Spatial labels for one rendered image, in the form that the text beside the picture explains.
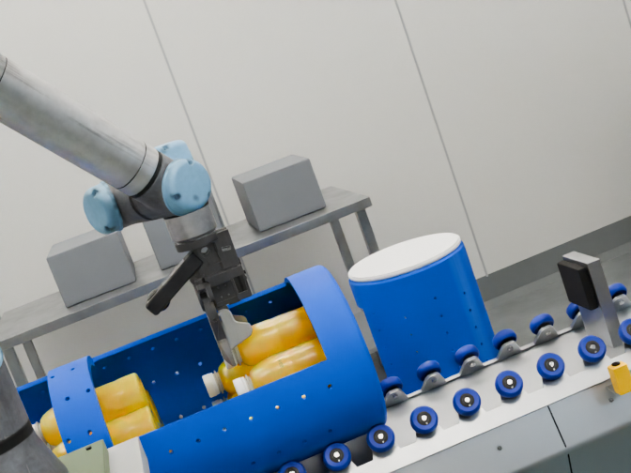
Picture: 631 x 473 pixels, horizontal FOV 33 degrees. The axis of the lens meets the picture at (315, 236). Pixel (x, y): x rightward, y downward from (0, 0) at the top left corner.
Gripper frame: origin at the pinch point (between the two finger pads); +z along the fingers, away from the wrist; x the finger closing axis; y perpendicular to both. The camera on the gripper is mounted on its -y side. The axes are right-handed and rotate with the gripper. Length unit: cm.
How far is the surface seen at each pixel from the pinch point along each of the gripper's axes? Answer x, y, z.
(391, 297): 59, 41, 17
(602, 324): -4, 61, 17
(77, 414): -11.0, -23.6, -2.8
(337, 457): -11.1, 10.6, 18.6
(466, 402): -11.1, 32.8, 18.1
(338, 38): 341, 112, -39
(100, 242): 262, -25, 6
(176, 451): -14.3, -11.9, 7.1
